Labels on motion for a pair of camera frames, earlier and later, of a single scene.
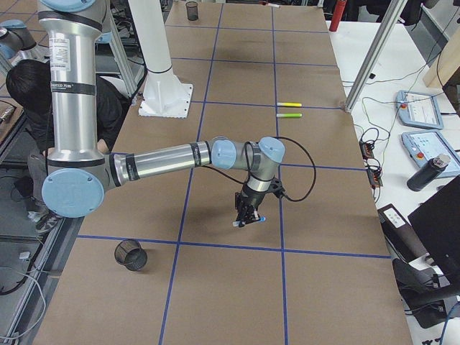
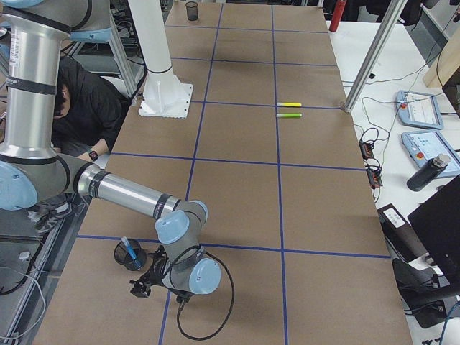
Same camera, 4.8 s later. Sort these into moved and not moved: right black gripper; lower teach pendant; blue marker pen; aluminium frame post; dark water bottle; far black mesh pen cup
Moved: blue marker pen; right black gripper
Not moved: dark water bottle; aluminium frame post; lower teach pendant; far black mesh pen cup
